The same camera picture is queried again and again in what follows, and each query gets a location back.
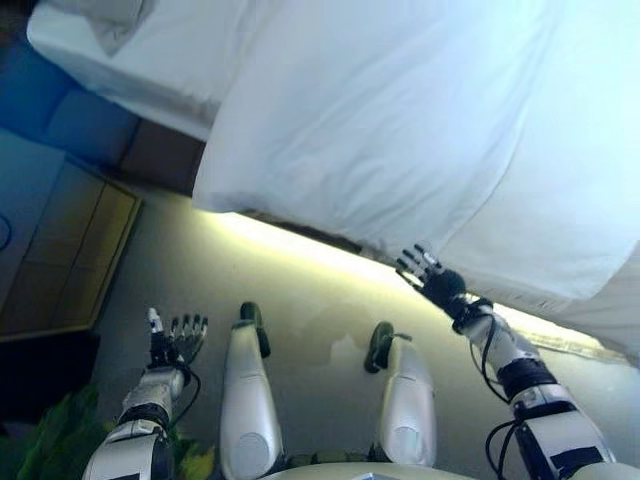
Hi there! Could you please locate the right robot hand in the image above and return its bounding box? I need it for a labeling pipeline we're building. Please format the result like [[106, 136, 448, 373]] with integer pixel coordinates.
[[394, 243, 469, 310]]

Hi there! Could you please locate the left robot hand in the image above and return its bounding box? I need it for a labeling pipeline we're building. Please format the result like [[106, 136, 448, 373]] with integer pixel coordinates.
[[146, 307, 209, 372]]

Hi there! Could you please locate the white duvet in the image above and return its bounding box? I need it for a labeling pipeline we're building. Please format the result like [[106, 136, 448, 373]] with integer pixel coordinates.
[[192, 0, 640, 304]]

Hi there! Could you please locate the white bed sheet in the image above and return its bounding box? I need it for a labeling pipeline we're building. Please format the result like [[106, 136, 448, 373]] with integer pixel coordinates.
[[27, 0, 236, 144]]

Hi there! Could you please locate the left robot leg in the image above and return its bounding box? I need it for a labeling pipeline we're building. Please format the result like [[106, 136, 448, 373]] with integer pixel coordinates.
[[219, 301, 285, 480]]

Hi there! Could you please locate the robot leg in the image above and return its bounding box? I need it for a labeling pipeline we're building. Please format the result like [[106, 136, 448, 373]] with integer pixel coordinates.
[[363, 321, 437, 469], [219, 301, 285, 480]]

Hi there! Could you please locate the right robot leg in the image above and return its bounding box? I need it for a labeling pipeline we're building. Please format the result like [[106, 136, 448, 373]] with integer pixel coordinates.
[[363, 321, 437, 469]]

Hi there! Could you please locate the green leafy plant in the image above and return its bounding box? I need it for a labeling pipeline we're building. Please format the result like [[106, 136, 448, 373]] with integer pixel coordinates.
[[0, 384, 216, 480]]

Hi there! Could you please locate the wooden nightstand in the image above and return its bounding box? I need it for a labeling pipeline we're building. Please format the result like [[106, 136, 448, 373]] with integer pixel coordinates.
[[0, 149, 144, 344]]

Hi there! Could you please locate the white fringed blanket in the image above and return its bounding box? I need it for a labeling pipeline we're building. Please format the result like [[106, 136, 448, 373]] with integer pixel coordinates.
[[499, 257, 640, 354]]

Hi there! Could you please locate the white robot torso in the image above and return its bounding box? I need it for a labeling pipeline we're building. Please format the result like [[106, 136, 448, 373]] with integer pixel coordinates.
[[269, 457, 506, 480]]

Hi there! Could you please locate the large grey pillow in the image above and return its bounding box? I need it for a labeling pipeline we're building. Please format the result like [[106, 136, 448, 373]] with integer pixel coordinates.
[[92, 0, 156, 55]]

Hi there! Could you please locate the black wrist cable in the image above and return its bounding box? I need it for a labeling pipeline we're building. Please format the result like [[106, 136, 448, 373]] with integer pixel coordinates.
[[467, 299, 531, 480], [174, 362, 202, 416]]

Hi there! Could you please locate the brown padded bed frame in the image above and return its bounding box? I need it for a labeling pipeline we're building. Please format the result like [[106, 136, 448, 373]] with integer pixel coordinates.
[[0, 39, 209, 196]]

